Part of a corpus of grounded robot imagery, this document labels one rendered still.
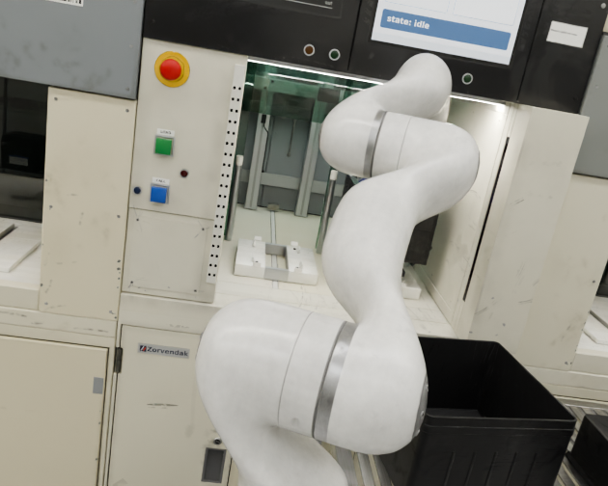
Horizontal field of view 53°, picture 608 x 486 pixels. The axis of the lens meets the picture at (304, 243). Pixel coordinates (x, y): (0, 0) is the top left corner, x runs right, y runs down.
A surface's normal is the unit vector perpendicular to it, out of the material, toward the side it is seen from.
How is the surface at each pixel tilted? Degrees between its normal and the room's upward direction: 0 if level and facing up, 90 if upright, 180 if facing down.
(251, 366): 70
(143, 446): 90
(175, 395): 90
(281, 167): 90
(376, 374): 44
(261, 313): 20
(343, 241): 51
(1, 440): 90
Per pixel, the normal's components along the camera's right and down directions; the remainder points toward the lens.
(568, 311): 0.06, 0.32
